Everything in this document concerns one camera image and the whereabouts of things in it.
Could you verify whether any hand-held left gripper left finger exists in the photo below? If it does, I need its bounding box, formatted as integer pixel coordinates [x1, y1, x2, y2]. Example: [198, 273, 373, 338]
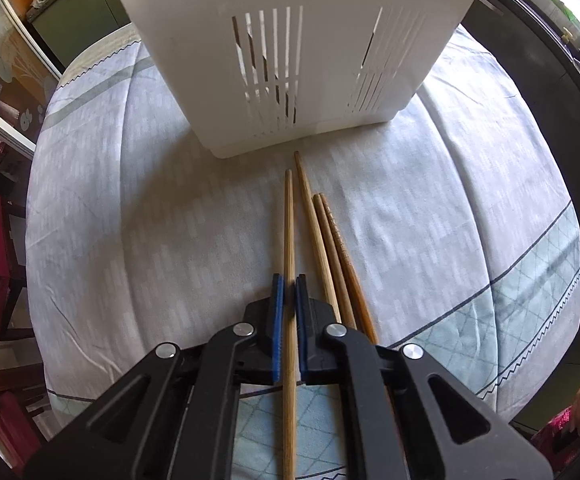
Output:
[22, 274, 285, 480]

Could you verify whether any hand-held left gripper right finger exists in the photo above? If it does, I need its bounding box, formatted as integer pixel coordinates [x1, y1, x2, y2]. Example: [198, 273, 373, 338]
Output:
[295, 274, 553, 480]

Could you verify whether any light bamboo chopstick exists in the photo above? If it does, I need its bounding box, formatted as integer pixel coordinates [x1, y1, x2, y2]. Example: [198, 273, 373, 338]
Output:
[232, 15, 298, 123]
[283, 169, 298, 480]

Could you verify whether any white plastic utensil holder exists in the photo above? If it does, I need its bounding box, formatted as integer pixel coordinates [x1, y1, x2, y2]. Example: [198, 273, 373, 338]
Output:
[100, 0, 493, 160]

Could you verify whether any dark wooden chopstick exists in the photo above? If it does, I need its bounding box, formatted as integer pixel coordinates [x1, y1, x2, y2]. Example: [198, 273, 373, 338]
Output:
[312, 196, 358, 332]
[319, 192, 379, 347]

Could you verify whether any grey checked tablecloth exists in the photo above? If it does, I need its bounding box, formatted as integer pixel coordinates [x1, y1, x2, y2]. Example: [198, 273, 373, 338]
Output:
[26, 25, 580, 480]

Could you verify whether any red patterned clothing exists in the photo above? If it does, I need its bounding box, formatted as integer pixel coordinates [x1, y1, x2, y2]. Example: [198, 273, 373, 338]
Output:
[532, 402, 580, 467]

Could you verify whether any glass sliding door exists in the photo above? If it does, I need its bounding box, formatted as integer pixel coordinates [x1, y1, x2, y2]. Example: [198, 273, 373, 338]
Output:
[0, 0, 66, 147]

